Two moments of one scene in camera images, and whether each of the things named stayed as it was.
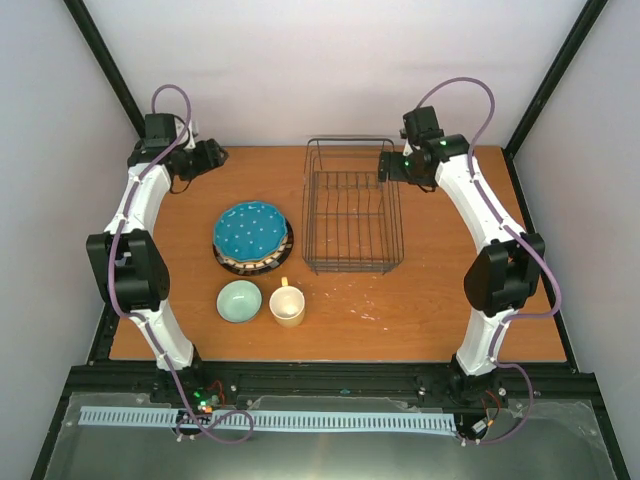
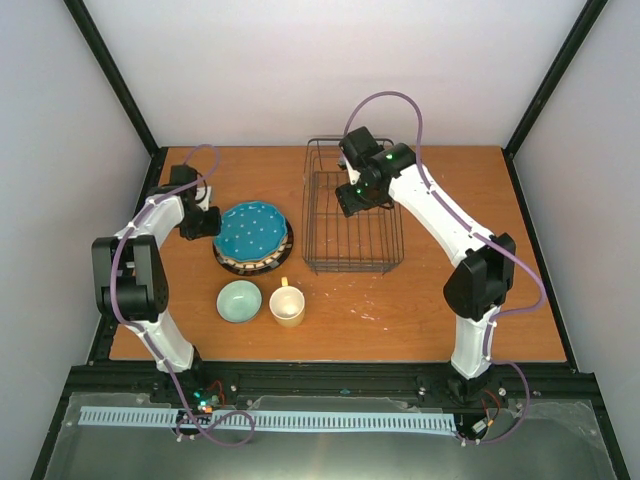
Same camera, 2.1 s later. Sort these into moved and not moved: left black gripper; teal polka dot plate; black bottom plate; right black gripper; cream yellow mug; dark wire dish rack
Moved: right black gripper; left black gripper
Not moved: cream yellow mug; dark wire dish rack; black bottom plate; teal polka dot plate
